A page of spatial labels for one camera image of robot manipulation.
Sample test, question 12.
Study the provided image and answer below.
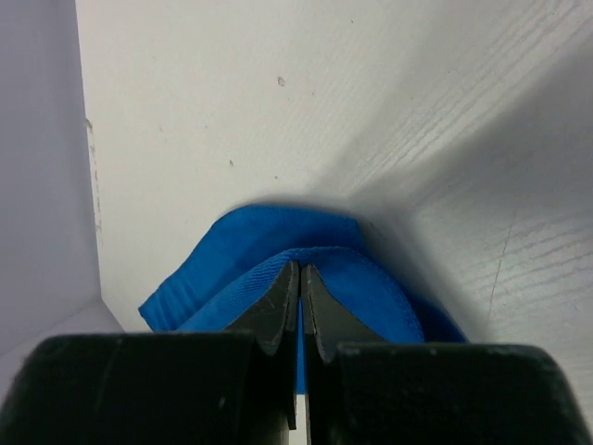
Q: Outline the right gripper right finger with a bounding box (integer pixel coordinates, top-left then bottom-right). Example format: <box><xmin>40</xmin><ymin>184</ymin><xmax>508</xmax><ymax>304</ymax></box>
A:
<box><xmin>301</xmin><ymin>266</ymin><xmax>592</xmax><ymax>444</ymax></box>

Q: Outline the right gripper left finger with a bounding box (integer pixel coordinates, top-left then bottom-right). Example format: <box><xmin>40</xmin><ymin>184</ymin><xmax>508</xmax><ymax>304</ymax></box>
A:
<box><xmin>1</xmin><ymin>262</ymin><xmax>297</xmax><ymax>444</ymax></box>

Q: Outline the blue microfiber towel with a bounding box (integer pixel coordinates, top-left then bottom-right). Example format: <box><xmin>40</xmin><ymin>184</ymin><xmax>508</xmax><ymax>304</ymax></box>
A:
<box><xmin>137</xmin><ymin>202</ymin><xmax>470</xmax><ymax>395</ymax></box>

